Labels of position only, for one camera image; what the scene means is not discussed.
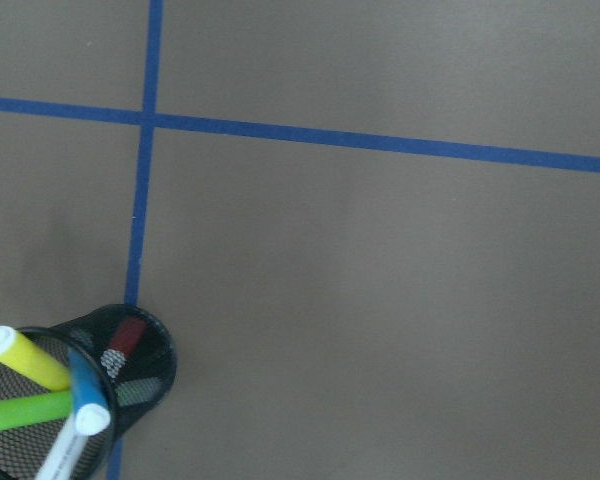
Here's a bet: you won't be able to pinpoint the red white marker pen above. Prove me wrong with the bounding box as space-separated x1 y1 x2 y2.
36 317 146 479

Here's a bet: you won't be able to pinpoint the blue highlighter pen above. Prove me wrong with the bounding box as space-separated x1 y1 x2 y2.
68 349 111 436

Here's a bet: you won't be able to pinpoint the yellow highlighter pen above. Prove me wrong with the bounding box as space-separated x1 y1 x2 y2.
0 325 71 392

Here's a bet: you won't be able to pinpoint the green highlighter pen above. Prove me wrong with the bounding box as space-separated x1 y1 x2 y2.
0 390 72 432

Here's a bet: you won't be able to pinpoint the black mesh pen cup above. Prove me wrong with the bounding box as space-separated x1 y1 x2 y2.
0 304 177 479

